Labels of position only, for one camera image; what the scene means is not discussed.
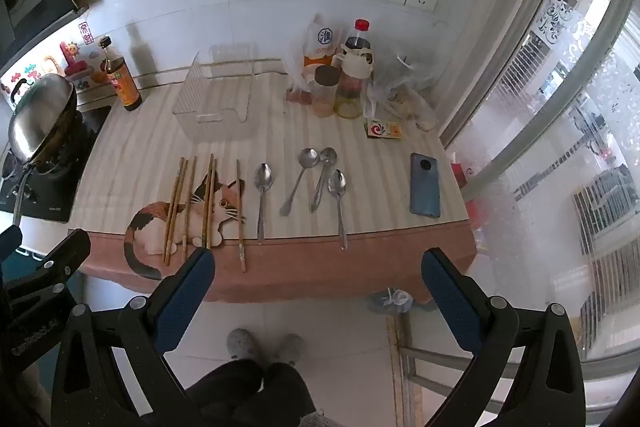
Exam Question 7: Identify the brown soy sauce bottle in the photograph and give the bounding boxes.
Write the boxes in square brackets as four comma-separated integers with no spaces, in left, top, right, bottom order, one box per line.
[98,36,144,112]

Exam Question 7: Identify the metal table frame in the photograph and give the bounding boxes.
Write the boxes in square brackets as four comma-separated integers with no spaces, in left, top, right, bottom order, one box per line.
[386,307,483,427]

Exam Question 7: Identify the jar with brown lid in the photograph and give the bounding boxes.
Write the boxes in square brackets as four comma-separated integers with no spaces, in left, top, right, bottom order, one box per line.
[313,66,342,118]

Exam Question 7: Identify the clear ribbed plastic container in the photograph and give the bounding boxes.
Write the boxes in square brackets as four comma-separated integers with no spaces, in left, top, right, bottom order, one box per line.
[172,43,257,140]

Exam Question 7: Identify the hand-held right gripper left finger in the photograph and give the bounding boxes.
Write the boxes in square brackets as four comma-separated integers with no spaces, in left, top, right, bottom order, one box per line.
[50,248,217,427]

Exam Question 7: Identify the glass oil bottle white lid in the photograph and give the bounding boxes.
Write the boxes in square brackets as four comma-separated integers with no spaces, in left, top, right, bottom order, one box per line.
[332,47,376,119]

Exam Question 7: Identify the plain oval steel spoon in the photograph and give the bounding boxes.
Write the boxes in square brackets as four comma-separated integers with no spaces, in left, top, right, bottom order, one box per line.
[327,169,349,251]
[254,163,273,244]

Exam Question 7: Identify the white and orange salt bag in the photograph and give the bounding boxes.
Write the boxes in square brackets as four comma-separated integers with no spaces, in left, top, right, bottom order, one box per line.
[299,13,347,72]

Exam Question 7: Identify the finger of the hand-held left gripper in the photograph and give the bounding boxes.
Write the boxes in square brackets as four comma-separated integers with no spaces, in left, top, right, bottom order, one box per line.
[2,228,92,308]
[0,224,24,258]

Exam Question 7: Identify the person's black trouser legs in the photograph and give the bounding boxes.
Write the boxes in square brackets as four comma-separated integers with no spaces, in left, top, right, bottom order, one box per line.
[185,358,319,427]

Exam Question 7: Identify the ornate-handle steel spoon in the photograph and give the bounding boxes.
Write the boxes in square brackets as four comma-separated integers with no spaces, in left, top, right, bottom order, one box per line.
[309,147,338,214]

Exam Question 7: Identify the white window frame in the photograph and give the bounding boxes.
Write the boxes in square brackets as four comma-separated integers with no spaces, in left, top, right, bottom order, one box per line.
[440,0,640,388]

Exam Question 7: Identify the cartoon wall stickers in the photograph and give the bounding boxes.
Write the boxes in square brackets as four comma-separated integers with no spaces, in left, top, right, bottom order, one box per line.
[0,39,113,100]

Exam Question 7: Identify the grey slipper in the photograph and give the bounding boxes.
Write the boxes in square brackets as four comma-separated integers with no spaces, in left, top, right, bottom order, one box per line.
[271,333,305,366]
[226,328,261,361]

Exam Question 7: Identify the dark bottle with red cap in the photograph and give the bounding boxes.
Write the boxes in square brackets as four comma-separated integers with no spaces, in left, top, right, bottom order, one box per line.
[340,19,373,58]

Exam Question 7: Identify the black gas stove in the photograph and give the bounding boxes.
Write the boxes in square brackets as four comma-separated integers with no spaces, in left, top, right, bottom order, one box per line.
[0,104,114,224]

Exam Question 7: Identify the small red swirl packet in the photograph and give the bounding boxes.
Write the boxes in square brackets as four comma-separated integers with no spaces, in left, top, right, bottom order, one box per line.
[366,118,404,141]

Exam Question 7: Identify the blue smartphone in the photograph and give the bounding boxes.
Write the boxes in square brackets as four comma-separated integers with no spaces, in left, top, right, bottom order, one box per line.
[410,152,442,219]

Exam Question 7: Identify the clear plastic bag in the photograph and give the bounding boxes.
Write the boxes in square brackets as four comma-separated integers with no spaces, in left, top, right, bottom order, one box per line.
[366,49,442,132]

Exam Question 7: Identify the round-bowl steel spoon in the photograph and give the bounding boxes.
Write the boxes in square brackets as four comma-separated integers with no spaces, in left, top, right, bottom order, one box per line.
[279,148,319,217]

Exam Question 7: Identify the row of wooden chopsticks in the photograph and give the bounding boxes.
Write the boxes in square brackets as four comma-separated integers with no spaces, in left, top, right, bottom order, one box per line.
[162,153,248,274]

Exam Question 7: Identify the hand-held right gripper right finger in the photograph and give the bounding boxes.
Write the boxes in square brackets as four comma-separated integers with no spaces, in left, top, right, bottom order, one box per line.
[421,248,587,427]

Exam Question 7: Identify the steel wok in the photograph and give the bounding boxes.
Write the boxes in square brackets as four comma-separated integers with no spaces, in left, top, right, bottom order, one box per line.
[7,73,81,228]

